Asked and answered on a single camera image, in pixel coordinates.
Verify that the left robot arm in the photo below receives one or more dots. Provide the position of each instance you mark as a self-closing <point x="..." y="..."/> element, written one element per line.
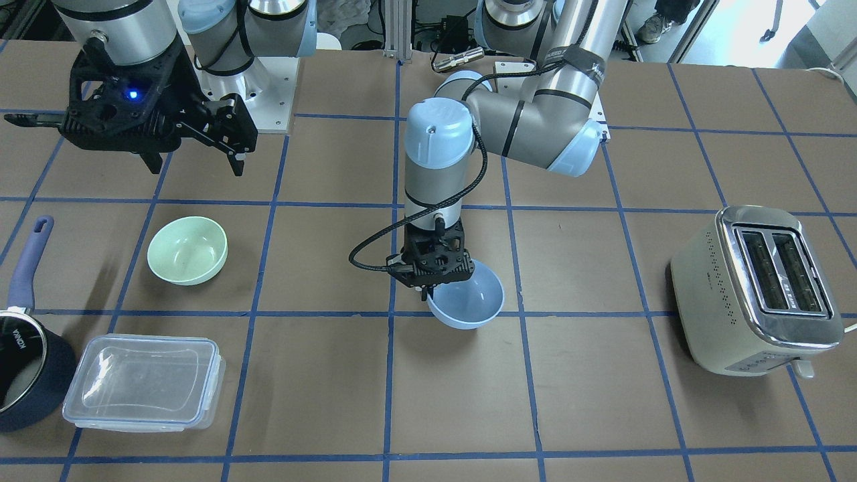
<point x="547" y="124"/>

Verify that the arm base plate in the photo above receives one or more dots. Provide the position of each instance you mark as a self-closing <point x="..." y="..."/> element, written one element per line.
<point x="576" y="84"/>
<point x="268" y="88"/>

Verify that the blue bowl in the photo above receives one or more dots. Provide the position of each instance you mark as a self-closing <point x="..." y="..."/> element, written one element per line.
<point x="471" y="303"/>

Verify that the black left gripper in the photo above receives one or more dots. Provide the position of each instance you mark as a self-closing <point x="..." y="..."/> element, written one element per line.
<point x="469" y="266"/>

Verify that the cream silver toaster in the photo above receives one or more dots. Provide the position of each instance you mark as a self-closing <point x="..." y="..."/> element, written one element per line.
<point x="752" y="296"/>

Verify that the clear plastic food container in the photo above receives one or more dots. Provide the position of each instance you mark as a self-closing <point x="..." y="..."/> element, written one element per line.
<point x="145" y="383"/>

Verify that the green bowl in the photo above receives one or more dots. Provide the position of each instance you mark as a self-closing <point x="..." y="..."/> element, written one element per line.
<point x="188" y="251"/>

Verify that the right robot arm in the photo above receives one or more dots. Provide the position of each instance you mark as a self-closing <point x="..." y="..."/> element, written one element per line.
<point x="220" y="37"/>

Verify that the dark blue saucepan with lid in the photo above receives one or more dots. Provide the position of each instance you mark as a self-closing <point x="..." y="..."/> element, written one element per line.
<point x="37" y="365"/>

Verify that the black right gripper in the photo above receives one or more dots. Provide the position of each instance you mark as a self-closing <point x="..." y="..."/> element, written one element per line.
<point x="179" y="90"/>

